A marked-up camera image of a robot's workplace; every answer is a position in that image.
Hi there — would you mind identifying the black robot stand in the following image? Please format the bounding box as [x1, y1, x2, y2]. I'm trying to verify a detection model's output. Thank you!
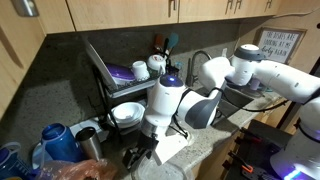
[229, 119, 294, 180]

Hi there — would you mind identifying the framed white text sign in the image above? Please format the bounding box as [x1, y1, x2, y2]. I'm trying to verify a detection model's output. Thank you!
[253, 27, 308, 65]

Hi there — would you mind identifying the silver metal cylinder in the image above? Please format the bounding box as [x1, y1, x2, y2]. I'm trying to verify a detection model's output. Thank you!
[9, 0, 38, 18]

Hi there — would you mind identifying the white dinner plate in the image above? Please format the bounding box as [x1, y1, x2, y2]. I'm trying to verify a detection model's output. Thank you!
[108, 113, 146, 129]

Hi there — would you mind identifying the blue water jug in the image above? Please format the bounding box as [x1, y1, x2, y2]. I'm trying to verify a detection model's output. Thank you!
[40, 123, 84, 164]

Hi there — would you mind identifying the teal spatula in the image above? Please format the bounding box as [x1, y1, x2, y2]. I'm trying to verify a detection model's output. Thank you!
[166, 32, 179, 58]

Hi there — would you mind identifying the black clamp with orange handle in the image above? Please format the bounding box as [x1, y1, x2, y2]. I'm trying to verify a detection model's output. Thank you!
[234, 127, 264, 146]
[221, 150, 255, 176]

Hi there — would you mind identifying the red spatula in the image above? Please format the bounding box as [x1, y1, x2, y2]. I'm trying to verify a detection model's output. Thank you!
[153, 33, 165, 54]

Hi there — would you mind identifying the plain white mug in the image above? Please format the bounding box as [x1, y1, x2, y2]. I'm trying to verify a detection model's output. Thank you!
[130, 60, 150, 82]

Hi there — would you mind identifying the large white plate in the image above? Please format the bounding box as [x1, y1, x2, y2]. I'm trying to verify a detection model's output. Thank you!
[83, 39, 118, 93]

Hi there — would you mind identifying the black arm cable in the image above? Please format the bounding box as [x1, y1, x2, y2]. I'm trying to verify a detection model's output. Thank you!
[171, 84, 291, 139]

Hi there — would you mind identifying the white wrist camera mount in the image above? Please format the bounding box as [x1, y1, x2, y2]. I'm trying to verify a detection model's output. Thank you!
[152, 132, 190, 167]

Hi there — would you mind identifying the blue clear measuring pitcher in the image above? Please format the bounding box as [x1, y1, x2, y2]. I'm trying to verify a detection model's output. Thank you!
[0, 142, 34, 180]

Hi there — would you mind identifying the purple bowl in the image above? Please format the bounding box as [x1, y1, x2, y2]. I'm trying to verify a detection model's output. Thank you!
[105, 63, 136, 86]

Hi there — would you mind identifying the stainless steel sink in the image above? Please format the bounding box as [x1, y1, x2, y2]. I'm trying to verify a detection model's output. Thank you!
[196, 84, 255, 123]

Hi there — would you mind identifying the light wood base cabinet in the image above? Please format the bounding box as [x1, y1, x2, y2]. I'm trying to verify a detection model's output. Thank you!
[186, 131, 241, 180]

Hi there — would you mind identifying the light wood side cabinet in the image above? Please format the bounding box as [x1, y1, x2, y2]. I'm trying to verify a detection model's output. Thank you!
[0, 0, 46, 118]

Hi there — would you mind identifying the blue dish soap bottle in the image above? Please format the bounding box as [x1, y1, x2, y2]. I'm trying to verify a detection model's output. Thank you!
[173, 61, 183, 73]

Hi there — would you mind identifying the white mug with red print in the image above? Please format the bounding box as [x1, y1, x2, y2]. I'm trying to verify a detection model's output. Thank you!
[146, 54, 167, 76]

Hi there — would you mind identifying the black kitchen utensil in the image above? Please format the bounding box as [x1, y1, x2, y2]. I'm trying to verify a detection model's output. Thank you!
[162, 37, 170, 61]

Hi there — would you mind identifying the white plates stack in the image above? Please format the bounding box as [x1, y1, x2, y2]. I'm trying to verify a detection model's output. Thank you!
[112, 101, 146, 125]

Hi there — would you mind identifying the black two-tier dish rack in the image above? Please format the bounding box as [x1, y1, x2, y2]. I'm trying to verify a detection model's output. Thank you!
[91, 63, 178, 144]

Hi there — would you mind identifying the black utensil holder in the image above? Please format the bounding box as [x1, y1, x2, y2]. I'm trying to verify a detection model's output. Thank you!
[166, 64, 183, 78]

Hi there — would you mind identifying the brushed steel faucet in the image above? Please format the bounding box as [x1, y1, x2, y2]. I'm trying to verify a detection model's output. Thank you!
[185, 50, 213, 88]

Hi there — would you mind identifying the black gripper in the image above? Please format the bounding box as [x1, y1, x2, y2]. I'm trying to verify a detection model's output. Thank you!
[121, 130, 161, 169]

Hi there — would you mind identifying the stainless steel tumbler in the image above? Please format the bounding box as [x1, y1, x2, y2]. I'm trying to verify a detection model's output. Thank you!
[75, 126, 106, 162]

